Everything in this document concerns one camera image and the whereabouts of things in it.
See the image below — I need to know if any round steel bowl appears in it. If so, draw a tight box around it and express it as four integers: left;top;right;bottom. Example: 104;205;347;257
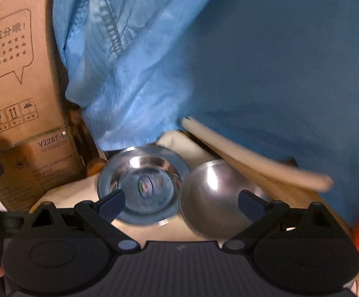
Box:
179;160;274;242

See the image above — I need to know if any brown cardboard box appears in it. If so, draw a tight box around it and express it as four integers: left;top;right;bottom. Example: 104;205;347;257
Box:
0;0;88;212

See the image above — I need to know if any wooden tray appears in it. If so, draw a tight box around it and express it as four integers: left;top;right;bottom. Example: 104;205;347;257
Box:
186;130;358;239

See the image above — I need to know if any blue jacket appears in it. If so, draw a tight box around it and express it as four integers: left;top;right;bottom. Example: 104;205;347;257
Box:
53;0;359;232

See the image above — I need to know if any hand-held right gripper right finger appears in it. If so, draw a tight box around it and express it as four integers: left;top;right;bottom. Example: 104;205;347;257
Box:
222;190;345;252

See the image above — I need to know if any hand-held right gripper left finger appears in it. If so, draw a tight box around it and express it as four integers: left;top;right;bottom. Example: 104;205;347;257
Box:
21;189;141;252

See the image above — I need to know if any white paper table cover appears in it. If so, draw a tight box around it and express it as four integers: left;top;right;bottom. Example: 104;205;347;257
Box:
29;131;226;242

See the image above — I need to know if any wide-rimmed steel bowl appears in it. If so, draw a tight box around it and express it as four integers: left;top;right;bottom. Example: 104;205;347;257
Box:
97;147;190;226

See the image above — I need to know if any cream white strip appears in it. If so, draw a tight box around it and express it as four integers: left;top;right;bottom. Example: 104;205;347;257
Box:
181;117;334;191

